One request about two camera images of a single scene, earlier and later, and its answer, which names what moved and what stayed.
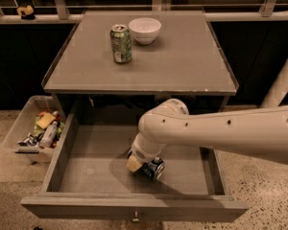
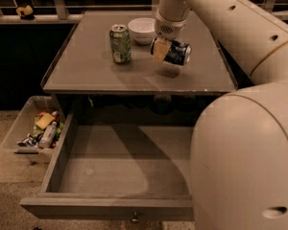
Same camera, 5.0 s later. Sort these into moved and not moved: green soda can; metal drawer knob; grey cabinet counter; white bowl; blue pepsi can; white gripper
Moved: white gripper; blue pepsi can
Not moved: white bowl; grey cabinet counter; metal drawer knob; green soda can
